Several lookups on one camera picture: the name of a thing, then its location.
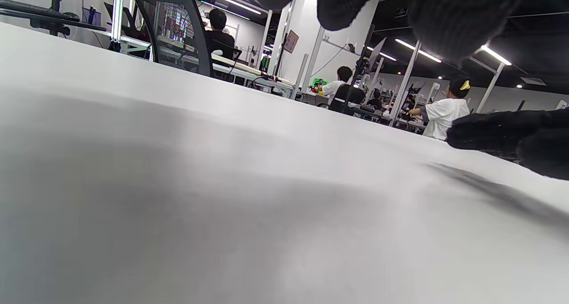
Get person's left hand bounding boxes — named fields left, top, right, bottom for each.
left=253, top=0, right=569, bottom=180

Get black mesh office chair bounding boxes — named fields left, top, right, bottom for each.
left=130, top=0, right=215, bottom=78

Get blue desk container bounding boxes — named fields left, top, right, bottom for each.
left=82, top=5, right=102, bottom=27

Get small square sign board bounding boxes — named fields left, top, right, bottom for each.
left=284, top=29, right=300, bottom=54

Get long ceiling light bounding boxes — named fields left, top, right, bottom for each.
left=395, top=38, right=443, bottom=64
left=480, top=45, right=513, bottom=66
left=202, top=0, right=263, bottom=16

